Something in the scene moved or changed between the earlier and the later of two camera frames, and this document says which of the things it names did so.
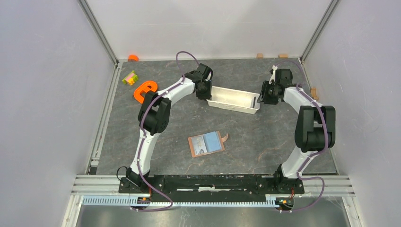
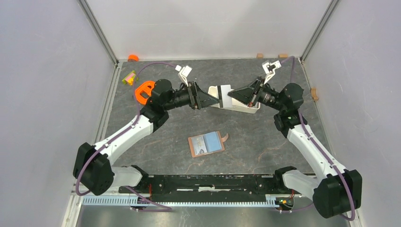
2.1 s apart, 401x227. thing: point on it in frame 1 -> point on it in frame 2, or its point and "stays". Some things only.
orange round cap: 133,57 stays
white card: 199,145 stays
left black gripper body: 205,91 -> 187,96
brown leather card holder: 209,143 stays
